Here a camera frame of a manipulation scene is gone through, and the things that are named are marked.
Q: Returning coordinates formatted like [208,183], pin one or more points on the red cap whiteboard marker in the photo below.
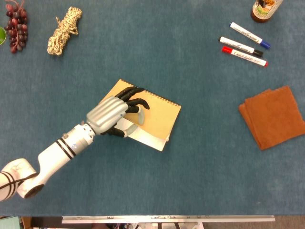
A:
[247,57]

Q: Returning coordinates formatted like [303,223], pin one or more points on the green plastic cone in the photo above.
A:
[2,35]

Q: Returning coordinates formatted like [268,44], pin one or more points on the black cap whiteboard marker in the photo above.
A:
[238,45]

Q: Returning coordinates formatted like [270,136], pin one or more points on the spiral kraft sketchbook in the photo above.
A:
[159,117]

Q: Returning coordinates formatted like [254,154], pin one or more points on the folded brown cloth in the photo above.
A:
[274,117]

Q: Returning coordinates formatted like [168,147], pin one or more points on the dark red grape bunch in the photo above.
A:
[16,26]

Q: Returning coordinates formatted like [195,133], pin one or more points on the aluminium table edge rail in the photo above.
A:
[166,219]

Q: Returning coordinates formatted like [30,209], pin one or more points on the blue cap whiteboard marker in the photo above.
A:
[247,34]

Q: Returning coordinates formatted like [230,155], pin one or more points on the teal box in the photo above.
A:
[9,223]

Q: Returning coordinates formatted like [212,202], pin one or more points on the blue felt table mat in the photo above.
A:
[190,179]

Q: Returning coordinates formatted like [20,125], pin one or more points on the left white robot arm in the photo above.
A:
[52,155]

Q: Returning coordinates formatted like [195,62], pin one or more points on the amber bottle with label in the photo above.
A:
[263,12]

